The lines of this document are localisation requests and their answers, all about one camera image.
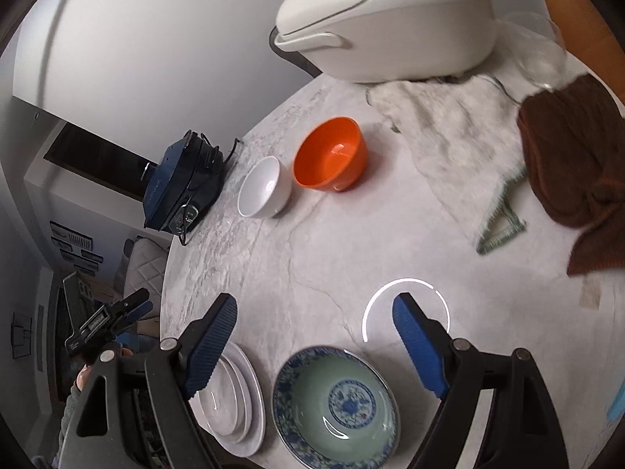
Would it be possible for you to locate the white shallow plate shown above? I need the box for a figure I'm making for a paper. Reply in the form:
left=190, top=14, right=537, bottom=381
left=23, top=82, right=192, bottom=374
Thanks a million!
left=198, top=357, right=247, bottom=442

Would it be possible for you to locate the blue electric cooking pot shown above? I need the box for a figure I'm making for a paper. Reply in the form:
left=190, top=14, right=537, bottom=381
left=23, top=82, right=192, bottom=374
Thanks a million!
left=142, top=130, right=227, bottom=237

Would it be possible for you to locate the white plate under stack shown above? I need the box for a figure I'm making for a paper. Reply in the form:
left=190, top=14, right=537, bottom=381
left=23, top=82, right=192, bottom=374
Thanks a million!
left=189, top=342, right=266, bottom=458

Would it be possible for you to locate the person's left hand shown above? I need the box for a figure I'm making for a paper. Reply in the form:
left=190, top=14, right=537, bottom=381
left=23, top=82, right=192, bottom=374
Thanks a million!
left=72, top=343, right=136, bottom=394

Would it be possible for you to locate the grey quilted chair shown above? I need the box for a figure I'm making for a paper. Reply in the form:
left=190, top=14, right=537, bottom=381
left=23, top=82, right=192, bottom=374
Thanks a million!
left=113, top=237, right=168, bottom=318
left=268, top=27, right=322, bottom=79

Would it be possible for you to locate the brown knitted cloth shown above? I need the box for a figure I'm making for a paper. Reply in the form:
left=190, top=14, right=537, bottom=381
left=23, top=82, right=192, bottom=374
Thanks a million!
left=517, top=74, right=624, bottom=276

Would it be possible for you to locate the white rice cooker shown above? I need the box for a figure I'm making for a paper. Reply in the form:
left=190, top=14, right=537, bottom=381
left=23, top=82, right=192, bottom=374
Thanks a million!
left=271, top=0, right=497, bottom=84

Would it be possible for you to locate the green blue patterned bowl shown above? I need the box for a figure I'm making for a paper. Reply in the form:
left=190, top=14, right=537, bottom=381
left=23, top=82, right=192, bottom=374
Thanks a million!
left=271, top=346, right=400, bottom=468

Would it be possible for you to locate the clear glass bowl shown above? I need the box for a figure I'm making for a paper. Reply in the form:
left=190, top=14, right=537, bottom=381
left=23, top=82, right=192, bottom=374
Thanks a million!
left=501, top=12, right=567, bottom=89

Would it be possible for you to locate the orange plastic bowl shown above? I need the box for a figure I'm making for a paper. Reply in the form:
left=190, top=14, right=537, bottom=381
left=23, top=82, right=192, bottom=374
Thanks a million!
left=292, top=116, right=369, bottom=192

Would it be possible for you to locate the dark green left sleeve forearm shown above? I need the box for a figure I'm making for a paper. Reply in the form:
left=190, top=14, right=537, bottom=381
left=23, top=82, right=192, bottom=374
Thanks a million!
left=51, top=382, right=91, bottom=469

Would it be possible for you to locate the white plastic bowl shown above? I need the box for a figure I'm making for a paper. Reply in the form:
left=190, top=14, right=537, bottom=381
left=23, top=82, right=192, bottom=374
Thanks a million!
left=237, top=156, right=292, bottom=219

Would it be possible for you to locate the white knitted cloth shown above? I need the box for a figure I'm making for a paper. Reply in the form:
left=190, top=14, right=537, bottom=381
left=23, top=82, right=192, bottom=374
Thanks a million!
left=366, top=75, right=527, bottom=255

